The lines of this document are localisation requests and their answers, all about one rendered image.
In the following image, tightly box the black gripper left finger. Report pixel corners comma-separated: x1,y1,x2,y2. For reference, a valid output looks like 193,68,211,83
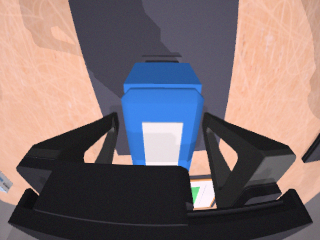
25,112,119,164

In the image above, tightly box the blue self-inking stamp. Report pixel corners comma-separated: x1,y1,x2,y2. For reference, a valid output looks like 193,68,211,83
121,56,204,171

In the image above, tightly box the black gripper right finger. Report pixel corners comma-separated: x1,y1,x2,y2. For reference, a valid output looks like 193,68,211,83
202,112,296,208

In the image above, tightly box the small blue and white box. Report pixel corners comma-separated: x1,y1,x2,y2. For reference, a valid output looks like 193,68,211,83
0,171,13,193

